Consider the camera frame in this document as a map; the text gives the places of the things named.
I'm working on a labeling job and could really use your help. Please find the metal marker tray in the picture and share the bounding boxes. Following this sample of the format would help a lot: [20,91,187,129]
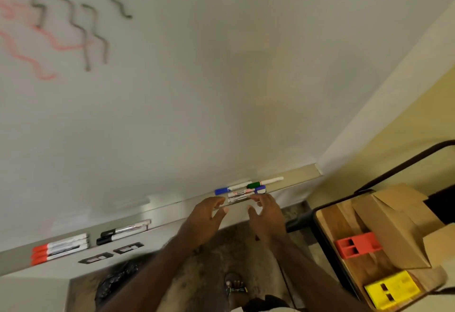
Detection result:
[0,163,322,277]

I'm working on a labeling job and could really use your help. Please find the person's black trousers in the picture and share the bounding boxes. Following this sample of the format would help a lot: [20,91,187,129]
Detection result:
[241,294,296,312]

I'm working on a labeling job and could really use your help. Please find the person's right hand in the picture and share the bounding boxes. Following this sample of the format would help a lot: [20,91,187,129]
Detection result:
[247,193,288,247]

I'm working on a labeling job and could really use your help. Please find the person's left forearm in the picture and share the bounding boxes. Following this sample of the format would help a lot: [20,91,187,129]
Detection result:
[103,233,203,312]

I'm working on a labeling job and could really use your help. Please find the white whiteboard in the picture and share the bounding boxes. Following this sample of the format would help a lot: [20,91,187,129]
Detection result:
[0,0,455,252]

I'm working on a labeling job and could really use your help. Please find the brown cardboard box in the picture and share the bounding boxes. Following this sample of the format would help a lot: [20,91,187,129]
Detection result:
[352,183,455,270]

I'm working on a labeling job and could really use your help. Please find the green whiteboard marker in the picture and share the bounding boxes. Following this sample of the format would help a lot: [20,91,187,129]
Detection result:
[247,176,285,190]

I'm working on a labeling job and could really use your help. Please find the yellow plastic holder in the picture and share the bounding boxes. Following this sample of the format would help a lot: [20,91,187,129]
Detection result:
[364,269,422,311]

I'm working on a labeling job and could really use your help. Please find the red plastic holder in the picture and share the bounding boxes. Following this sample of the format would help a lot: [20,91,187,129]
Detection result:
[334,231,383,260]

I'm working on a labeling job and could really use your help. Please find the person's white striped shirt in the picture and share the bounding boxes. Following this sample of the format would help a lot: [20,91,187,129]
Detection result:
[231,306,303,312]

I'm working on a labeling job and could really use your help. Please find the black wall outlet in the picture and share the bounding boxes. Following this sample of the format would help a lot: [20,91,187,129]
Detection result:
[113,241,145,255]
[78,251,114,265]

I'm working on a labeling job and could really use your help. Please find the black trash bin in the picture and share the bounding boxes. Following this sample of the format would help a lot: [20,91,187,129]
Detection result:
[94,260,141,309]

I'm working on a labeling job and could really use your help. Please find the person's right forearm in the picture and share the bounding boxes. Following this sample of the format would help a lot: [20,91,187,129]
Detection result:
[270,233,370,312]

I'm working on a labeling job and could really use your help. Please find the red whiteboard marker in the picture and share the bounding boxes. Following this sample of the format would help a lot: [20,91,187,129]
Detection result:
[30,244,90,267]
[31,239,90,260]
[32,232,89,253]

